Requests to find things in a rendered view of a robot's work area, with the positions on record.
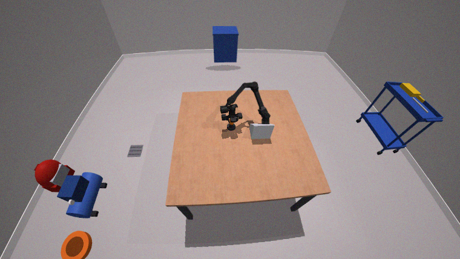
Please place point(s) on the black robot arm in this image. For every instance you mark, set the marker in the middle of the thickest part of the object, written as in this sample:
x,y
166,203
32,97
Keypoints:
x,y
231,108

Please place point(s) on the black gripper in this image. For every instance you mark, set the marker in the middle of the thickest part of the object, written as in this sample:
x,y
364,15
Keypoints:
x,y
224,117

